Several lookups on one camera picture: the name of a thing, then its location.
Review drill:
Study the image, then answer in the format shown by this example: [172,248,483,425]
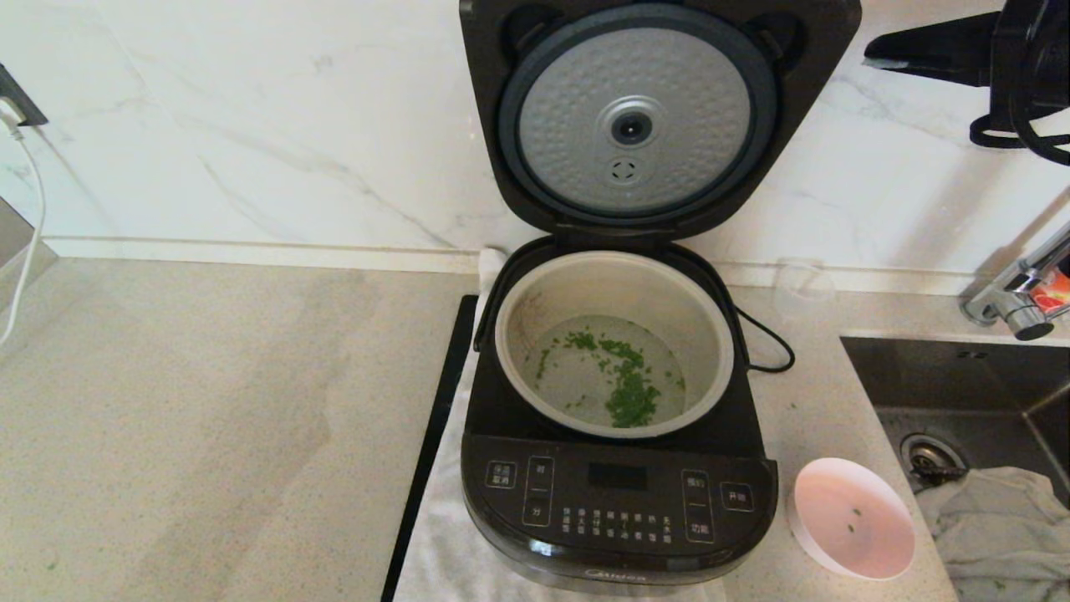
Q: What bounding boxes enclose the grey inner cooking pot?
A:
[493,249,736,440]

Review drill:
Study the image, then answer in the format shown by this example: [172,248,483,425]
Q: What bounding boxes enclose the black flat strip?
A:
[380,294,479,602]

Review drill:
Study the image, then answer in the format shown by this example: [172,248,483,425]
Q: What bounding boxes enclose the grey side panel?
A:
[0,196,59,293]

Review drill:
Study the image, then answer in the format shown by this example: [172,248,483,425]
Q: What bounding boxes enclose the clear plastic cup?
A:
[771,258,835,323]

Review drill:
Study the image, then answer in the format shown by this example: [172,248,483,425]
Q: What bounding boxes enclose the grey crumpled cloth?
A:
[915,467,1070,602]

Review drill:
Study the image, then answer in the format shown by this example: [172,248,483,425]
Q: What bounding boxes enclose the chrome faucet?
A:
[960,222,1070,340]

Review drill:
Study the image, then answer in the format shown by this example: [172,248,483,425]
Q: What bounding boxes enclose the white towel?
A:
[393,247,728,602]

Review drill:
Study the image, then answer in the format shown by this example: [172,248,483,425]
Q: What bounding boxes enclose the orange object behind faucet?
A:
[1032,269,1070,317]

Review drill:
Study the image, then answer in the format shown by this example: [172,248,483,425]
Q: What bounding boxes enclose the chopped green vegetables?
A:
[535,328,686,429]

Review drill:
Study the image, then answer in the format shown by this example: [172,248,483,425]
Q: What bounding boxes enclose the white round bowl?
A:
[787,457,916,580]

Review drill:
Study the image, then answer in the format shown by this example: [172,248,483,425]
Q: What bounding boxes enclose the white cable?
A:
[0,125,49,348]

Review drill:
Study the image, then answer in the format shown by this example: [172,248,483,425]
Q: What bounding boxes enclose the black power cord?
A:
[736,308,797,374]

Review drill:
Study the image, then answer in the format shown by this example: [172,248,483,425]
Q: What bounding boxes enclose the stainless steel sink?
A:
[840,336,1070,511]

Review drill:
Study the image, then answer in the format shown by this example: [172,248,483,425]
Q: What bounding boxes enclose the metal sink drain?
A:
[899,433,971,492]

